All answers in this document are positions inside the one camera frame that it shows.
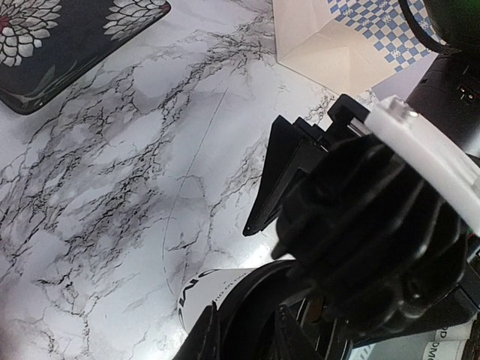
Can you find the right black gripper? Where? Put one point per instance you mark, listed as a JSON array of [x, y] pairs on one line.
[[348, 177]]

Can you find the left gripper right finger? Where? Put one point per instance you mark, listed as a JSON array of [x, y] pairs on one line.
[[290, 340]]

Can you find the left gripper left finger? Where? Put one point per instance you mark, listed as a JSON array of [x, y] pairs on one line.
[[204, 340]]

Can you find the black plastic cup lid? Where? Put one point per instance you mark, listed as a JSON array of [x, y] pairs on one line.
[[249, 332]]

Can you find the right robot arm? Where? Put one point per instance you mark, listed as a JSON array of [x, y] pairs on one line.
[[447, 95]]

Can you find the blue checkered paper bag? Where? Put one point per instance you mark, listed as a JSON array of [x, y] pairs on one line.
[[346, 46]]

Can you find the spare branded paper cups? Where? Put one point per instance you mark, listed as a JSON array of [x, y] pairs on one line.
[[460, 342]]

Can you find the black floral square plate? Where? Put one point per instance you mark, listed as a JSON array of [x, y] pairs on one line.
[[47, 45]]

